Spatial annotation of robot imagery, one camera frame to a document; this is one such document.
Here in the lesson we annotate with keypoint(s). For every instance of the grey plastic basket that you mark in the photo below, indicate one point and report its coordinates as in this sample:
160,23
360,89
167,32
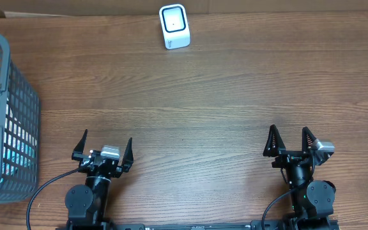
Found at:
20,112

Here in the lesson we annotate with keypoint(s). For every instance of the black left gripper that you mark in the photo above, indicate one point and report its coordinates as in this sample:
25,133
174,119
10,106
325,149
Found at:
85,161

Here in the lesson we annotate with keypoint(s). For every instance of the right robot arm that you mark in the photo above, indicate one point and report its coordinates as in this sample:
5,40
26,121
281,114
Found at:
312,200

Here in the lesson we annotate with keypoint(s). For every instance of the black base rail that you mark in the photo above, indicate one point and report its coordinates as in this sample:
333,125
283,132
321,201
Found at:
253,225

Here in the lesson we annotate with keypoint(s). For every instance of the teal tissue pack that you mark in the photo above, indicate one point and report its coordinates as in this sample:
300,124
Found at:
20,154

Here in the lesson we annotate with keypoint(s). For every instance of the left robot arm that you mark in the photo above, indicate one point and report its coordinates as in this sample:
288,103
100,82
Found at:
86,203

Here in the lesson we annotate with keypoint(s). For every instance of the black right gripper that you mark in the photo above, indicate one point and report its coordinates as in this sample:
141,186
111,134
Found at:
286,156

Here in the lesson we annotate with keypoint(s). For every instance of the white barcode scanner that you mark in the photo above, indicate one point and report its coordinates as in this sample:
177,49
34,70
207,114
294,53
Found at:
174,24

